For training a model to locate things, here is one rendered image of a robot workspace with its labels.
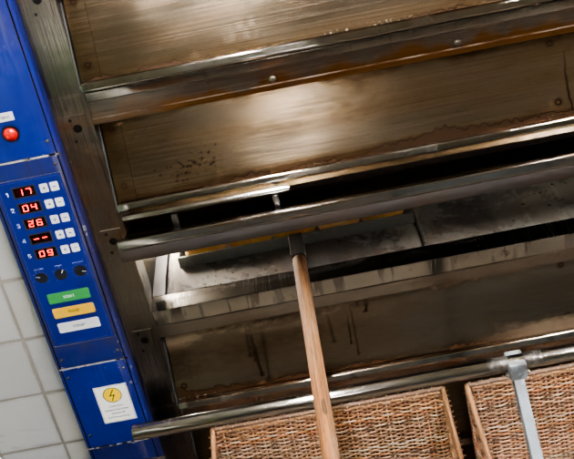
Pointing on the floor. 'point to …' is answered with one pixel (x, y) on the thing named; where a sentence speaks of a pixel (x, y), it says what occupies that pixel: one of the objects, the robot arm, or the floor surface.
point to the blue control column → (10, 101)
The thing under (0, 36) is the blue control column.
